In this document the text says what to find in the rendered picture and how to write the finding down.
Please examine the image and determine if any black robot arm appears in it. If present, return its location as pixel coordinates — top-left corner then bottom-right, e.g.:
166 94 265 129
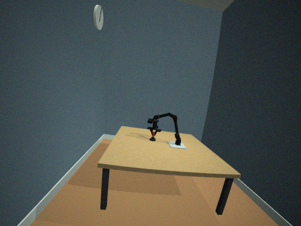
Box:
148 112 181 146

